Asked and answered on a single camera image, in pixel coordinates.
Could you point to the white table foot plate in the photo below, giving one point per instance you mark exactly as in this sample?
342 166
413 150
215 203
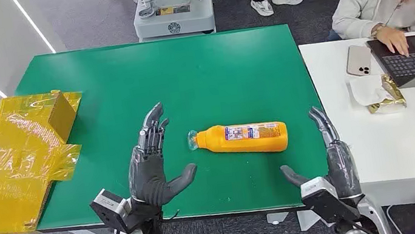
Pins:
307 219
276 218

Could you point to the orange detergent bottle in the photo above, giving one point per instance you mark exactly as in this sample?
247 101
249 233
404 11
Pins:
244 145

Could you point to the gold foil snack packet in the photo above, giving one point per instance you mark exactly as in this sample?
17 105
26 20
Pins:
396 97

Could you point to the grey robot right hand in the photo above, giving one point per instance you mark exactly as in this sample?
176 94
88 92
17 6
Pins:
343 170

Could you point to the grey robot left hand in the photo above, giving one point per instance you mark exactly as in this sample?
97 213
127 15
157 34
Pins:
147 177

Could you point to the grey machine base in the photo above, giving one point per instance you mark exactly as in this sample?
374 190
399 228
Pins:
177 21

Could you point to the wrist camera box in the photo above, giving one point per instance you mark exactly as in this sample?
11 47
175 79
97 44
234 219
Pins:
325 201
109 209

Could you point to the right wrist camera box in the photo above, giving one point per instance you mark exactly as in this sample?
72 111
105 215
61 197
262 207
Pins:
325 201

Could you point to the white desk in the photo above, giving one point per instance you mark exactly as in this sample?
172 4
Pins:
398 146

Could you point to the green table mat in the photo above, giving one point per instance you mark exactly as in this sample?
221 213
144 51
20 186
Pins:
207 83

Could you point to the person's wrist watch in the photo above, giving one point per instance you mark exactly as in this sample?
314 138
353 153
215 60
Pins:
377 30

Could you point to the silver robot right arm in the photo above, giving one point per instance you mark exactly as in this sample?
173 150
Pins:
376 216

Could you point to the white tissue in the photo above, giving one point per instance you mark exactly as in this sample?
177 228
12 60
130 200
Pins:
366 89

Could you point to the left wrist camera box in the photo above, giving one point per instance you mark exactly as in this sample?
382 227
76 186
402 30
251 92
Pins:
109 209

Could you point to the yellow taped cardboard box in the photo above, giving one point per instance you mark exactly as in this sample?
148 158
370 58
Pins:
15 167

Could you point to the beige smartphone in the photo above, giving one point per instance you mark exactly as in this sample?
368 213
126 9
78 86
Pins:
357 59

